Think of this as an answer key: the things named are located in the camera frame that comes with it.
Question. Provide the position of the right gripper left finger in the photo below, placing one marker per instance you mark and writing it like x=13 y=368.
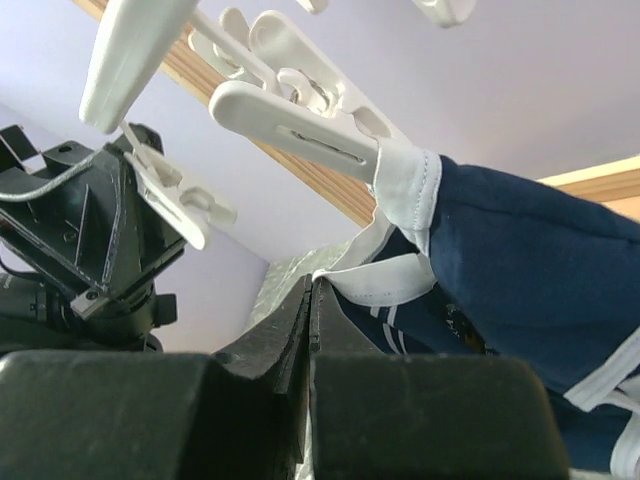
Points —
x=239 y=413

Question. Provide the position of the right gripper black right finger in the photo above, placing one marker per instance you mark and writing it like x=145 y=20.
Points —
x=378 y=416

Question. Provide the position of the white clip hanger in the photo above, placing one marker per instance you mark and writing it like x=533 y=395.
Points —
x=280 y=89

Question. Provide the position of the wooden hanging rack frame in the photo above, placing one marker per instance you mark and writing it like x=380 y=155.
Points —
x=547 y=89

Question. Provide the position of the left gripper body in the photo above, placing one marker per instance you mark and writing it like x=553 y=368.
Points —
x=55 y=219

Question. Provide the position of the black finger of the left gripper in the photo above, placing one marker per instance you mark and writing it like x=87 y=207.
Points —
x=140 y=244

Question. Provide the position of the navy blue underwear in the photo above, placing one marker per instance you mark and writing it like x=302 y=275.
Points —
x=462 y=259

